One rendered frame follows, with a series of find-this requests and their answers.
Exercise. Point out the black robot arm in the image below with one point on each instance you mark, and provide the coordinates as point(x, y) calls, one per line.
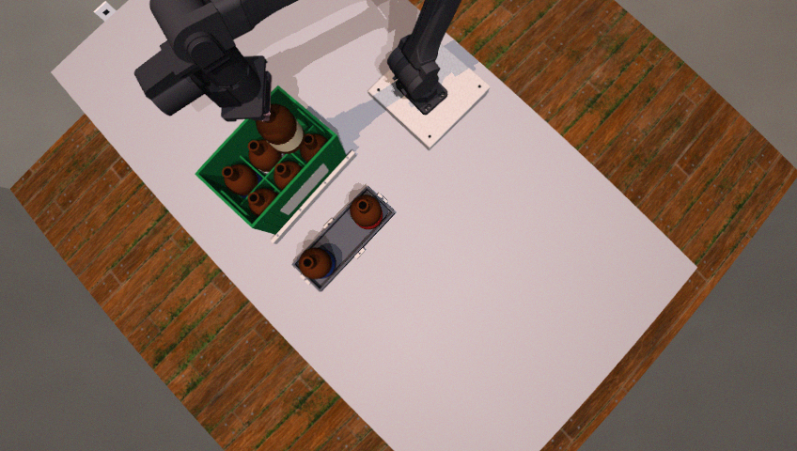
point(204, 37)

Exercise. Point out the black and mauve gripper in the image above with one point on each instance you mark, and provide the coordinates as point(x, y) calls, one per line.
point(253, 92)

